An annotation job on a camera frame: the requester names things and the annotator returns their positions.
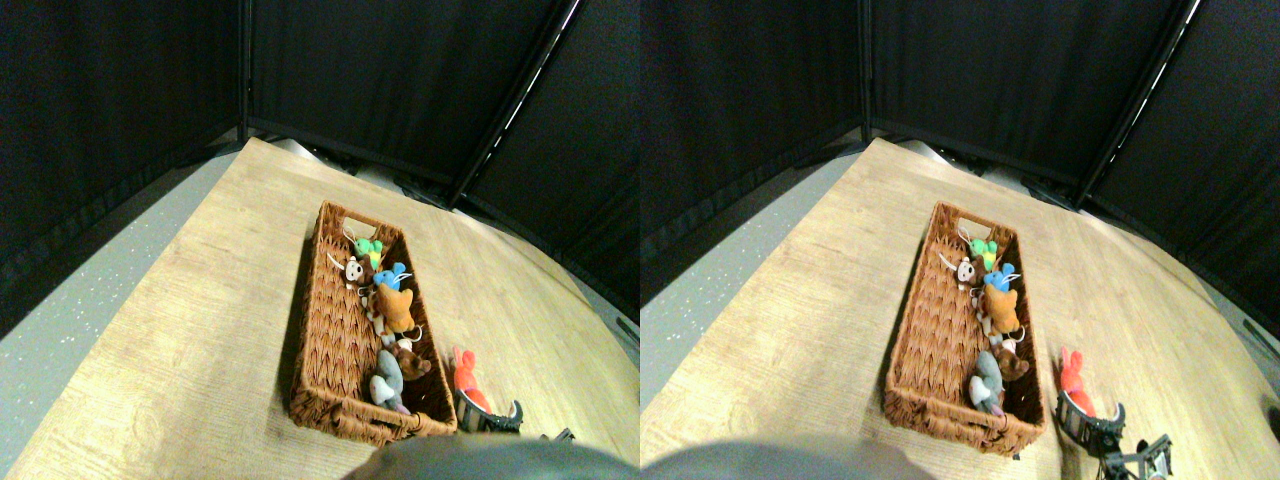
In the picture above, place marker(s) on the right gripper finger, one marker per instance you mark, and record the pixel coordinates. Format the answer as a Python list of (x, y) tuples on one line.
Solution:
[(1074, 415), (517, 411), (472, 412), (1119, 414)]

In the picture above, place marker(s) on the red plush toy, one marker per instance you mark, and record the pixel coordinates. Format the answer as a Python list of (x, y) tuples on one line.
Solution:
[(1075, 382), (466, 380)]

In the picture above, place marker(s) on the orange plush toy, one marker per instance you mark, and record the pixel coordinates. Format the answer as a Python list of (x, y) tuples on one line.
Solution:
[(396, 308), (1001, 309)]

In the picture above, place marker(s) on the blue plush toy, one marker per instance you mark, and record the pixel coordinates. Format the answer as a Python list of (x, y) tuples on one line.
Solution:
[(1001, 277), (390, 277)]

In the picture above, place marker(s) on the brown white-faced plush toy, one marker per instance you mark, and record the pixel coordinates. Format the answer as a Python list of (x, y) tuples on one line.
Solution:
[(966, 269), (353, 268)]

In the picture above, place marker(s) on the green plush toy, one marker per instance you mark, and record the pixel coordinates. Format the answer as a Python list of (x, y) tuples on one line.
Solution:
[(369, 247), (984, 248)]

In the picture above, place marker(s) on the dark brown plush toy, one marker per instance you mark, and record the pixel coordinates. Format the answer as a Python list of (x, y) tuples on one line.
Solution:
[(1012, 363), (411, 362)]

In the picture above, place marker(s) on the grey plush toy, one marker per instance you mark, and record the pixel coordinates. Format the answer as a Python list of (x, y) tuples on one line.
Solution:
[(386, 385), (986, 386)]

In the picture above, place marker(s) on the brown wicker basket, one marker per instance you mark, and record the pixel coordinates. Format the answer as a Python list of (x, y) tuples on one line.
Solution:
[(930, 350), (335, 350)]

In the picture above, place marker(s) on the black curtain stand pole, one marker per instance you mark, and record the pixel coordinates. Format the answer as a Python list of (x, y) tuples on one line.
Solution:
[(866, 70), (515, 105), (1140, 105), (244, 70)]

